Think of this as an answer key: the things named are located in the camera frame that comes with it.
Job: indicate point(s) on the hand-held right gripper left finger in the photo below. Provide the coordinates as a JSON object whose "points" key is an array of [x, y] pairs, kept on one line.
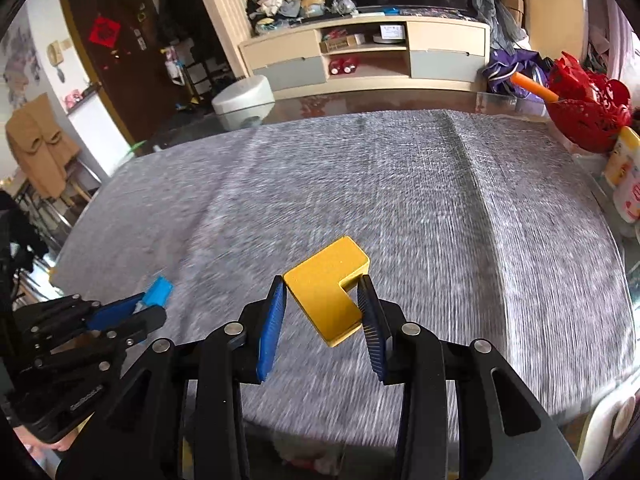
{"points": [[270, 330]]}

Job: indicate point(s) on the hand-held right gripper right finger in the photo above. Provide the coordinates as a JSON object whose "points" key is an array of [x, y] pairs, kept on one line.
{"points": [[372, 330]]}

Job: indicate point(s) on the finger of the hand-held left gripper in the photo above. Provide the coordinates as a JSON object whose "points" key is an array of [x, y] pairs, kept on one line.
{"points": [[115, 312], [140, 322]]}

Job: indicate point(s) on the small white bottle blue cap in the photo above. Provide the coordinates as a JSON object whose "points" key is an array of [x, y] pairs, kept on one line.
{"points": [[161, 291]]}

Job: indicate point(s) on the yellow notched block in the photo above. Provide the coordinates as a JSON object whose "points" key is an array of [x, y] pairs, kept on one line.
{"points": [[325, 290]]}

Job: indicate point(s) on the person's left hand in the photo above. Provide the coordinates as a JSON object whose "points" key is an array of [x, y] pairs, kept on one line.
{"points": [[47, 446]]}

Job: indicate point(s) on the grey woven tablecloth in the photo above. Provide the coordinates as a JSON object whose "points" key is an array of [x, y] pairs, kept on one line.
{"points": [[400, 200]]}

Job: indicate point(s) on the brown coat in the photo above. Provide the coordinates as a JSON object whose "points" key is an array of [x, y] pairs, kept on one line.
{"points": [[37, 150]]}

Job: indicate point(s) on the white round stool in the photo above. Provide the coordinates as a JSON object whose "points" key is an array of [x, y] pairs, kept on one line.
{"points": [[242, 100]]}

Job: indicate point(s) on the brown wooden door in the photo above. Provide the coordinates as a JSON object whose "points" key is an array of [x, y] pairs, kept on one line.
{"points": [[110, 55]]}

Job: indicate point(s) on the red toy car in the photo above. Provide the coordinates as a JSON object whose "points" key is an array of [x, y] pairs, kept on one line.
{"points": [[342, 66]]}

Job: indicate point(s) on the beige and grey media cabinet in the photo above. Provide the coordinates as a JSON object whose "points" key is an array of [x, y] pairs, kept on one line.
{"points": [[360, 55]]}

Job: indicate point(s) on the red paper door decoration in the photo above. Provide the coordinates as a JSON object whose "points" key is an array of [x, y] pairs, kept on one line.
{"points": [[103, 32]]}

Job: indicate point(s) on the orange stick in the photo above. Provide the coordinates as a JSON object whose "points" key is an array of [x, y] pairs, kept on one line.
{"points": [[535, 87]]}

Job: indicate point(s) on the purple cloth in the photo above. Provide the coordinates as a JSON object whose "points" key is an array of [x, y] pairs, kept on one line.
{"points": [[510, 72]]}

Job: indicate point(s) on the white jar yellow label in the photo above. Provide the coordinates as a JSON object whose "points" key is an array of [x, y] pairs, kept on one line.
{"points": [[625, 175]]}

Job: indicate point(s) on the white box in cabinet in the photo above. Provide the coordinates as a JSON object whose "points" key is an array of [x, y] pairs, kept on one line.
{"points": [[392, 32]]}

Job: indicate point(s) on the red openwork basket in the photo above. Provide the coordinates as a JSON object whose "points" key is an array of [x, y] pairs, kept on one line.
{"points": [[590, 110]]}

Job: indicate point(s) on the grey hanging garment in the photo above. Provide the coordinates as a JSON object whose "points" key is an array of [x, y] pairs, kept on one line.
{"points": [[492, 15]]}

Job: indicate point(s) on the large cardboard box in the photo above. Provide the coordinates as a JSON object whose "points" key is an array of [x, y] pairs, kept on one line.
{"points": [[550, 5]]}

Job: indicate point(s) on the world map wall poster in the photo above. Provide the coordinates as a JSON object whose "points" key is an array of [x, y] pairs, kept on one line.
{"points": [[20, 60]]}

